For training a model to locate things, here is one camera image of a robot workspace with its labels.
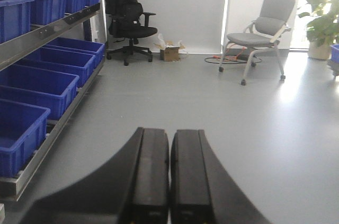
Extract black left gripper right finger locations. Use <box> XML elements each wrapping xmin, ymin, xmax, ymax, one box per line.
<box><xmin>170</xmin><ymin>129</ymin><xmax>269</xmax><ymax>223</ymax></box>

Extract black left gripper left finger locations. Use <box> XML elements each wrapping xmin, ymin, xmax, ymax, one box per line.
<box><xmin>20</xmin><ymin>127</ymin><xmax>169</xmax><ymax>223</ymax></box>

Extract steel shelf with bins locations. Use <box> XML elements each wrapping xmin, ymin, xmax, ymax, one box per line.
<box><xmin>1</xmin><ymin>0</ymin><xmax>104</xmax><ymax>198</ymax></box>

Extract blue bin nearest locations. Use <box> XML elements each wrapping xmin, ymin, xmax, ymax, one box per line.
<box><xmin>1</xmin><ymin>99</ymin><xmax>50</xmax><ymax>177</ymax></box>

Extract cardboard box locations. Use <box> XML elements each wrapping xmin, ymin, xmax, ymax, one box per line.
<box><xmin>154</xmin><ymin>33</ymin><xmax>186</xmax><ymax>61</ymax></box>

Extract black office chair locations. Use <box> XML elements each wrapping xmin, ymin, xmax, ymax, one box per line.
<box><xmin>105</xmin><ymin>0</ymin><xmax>158</xmax><ymax>66</ymax></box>

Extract grey rolling chair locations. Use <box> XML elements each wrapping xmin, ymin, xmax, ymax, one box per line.
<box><xmin>219</xmin><ymin>0</ymin><xmax>296</xmax><ymax>86</ymax></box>

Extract blue bin at right edge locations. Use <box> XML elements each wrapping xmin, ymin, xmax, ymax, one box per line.
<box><xmin>331</xmin><ymin>44</ymin><xmax>339</xmax><ymax>63</ymax></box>

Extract potted green plant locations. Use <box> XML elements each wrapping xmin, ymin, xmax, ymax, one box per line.
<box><xmin>298</xmin><ymin>0</ymin><xmax>338</xmax><ymax>60</ymax></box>

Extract blue bin upper near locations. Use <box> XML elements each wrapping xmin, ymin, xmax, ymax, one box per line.
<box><xmin>1</xmin><ymin>0</ymin><xmax>34</xmax><ymax>43</ymax></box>

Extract orange black floor cables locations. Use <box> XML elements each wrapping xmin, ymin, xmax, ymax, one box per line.
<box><xmin>204</xmin><ymin>42</ymin><xmax>263</xmax><ymax>65</ymax></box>

